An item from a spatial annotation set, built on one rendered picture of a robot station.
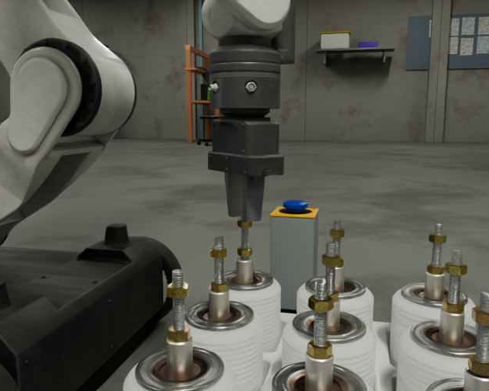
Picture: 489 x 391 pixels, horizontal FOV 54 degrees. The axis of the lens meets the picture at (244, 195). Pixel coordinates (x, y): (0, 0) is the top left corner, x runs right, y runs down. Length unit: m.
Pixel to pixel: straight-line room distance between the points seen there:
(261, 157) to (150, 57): 10.19
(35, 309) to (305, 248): 0.40
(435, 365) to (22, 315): 0.51
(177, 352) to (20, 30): 0.57
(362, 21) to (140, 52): 4.53
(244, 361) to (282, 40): 0.38
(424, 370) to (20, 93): 0.62
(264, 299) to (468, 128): 9.39
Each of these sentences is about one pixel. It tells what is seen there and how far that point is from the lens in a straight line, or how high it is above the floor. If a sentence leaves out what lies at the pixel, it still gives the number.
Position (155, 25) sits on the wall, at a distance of 10.77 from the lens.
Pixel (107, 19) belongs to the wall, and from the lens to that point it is 11.27.
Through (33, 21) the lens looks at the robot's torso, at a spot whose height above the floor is 0.60.
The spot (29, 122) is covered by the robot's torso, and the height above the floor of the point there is 0.46.
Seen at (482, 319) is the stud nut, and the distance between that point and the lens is 0.39.
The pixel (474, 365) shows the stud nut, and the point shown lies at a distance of 0.41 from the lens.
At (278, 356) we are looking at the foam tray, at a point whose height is 0.18.
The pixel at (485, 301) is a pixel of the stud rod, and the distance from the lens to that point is 0.39.
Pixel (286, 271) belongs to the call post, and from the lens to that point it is 0.78.
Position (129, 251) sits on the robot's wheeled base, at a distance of 0.98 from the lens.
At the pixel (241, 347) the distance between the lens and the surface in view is 0.51.
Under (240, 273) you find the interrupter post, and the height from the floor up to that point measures 0.26.
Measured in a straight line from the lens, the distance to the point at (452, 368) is 0.49.
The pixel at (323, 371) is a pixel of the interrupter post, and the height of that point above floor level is 0.27.
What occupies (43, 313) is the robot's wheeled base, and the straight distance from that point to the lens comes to 0.75.
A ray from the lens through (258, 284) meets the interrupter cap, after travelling 0.63.
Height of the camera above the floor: 0.47
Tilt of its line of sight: 9 degrees down
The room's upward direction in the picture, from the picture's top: straight up
